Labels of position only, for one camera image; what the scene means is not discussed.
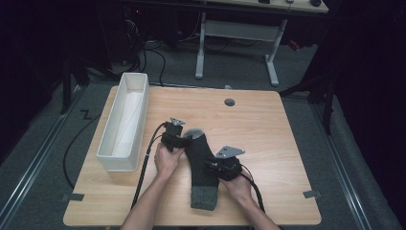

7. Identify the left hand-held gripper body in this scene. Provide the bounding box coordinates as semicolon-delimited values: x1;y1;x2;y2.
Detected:
161;117;186;152

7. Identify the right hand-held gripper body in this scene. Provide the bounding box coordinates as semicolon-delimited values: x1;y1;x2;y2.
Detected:
214;146;246;181

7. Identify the long white box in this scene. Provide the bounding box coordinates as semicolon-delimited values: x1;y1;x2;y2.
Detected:
96;72;150;173

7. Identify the person's right hand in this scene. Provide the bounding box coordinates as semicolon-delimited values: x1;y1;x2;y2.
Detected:
219;173;253;203

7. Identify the person's left hand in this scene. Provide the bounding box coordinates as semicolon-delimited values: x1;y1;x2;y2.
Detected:
153;143;186;180

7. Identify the black metal stand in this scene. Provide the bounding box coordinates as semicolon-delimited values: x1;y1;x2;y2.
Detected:
279;71;337;135
59;57;74;115

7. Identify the dark computer tower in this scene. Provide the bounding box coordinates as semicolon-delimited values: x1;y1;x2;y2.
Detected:
95;3;142;66

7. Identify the white-legged wooden desk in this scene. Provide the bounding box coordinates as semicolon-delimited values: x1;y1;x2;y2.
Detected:
194;0;329;87

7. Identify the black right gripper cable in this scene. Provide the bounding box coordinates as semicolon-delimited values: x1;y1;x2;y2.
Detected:
238;164;266;214

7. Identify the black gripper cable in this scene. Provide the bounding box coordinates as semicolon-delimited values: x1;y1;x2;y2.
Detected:
130;122;168;210
238;164;266;214

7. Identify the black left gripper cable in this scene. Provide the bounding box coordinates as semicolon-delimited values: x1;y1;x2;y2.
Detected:
130;122;168;210

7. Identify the bundle of black cables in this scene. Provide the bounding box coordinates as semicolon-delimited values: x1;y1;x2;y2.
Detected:
123;6;168;88

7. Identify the black floor cable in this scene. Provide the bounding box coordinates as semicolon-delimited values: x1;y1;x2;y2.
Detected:
62;114;102;190

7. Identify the aluminium floor rail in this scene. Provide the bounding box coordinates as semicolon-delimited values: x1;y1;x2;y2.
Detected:
310;103;372;230
0;85;81;224

